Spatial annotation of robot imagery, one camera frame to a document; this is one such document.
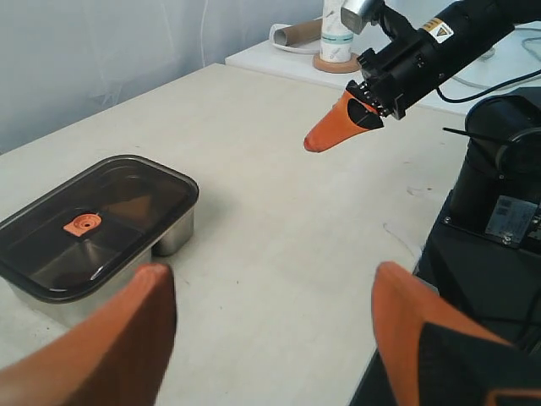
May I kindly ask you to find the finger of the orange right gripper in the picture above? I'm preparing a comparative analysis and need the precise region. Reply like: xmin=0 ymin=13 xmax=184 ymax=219
xmin=371 ymin=262 xmax=540 ymax=405

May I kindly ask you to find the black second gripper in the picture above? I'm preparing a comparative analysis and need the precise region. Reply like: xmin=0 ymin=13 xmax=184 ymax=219
xmin=303 ymin=25 xmax=456 ymax=152

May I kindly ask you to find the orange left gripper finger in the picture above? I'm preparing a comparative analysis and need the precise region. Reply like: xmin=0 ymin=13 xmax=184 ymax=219
xmin=1 ymin=264 xmax=177 ymax=405

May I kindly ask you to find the dark transparent lunch box lid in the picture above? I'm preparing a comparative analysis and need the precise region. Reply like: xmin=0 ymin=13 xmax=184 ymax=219
xmin=1 ymin=155 xmax=199 ymax=304

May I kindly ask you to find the yellow toy cheese wedge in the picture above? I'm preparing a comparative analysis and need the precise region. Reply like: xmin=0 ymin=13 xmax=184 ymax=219
xmin=104 ymin=195 xmax=152 ymax=229

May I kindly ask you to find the black second robot arm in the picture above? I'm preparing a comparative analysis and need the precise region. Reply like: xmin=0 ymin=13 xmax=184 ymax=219
xmin=1 ymin=1 xmax=540 ymax=405

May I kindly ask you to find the paper towel roll on holder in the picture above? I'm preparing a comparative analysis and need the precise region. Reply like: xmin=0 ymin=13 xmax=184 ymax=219
xmin=313 ymin=0 xmax=359 ymax=74

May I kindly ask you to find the stainless steel lunch box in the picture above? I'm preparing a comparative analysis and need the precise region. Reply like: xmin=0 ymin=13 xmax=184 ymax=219
xmin=8 ymin=207 xmax=194 ymax=327

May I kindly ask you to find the brown cardboard tube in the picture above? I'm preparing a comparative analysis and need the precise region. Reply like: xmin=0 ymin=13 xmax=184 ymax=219
xmin=272 ymin=19 xmax=322 ymax=47

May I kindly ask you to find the blue-grey backdrop cloth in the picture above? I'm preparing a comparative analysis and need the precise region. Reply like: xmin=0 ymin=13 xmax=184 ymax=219
xmin=1 ymin=1 xmax=322 ymax=152

